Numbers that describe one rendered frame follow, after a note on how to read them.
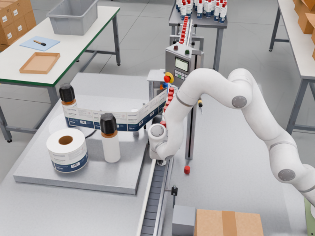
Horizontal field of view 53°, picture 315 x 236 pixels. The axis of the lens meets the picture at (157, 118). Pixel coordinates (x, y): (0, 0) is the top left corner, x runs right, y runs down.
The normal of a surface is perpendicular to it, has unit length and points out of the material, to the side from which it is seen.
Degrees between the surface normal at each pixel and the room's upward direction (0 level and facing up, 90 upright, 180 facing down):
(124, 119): 90
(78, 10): 85
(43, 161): 0
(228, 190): 0
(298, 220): 0
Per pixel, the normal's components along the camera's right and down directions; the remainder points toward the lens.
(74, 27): -0.14, 0.67
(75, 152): 0.67, 0.45
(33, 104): -0.01, -0.79
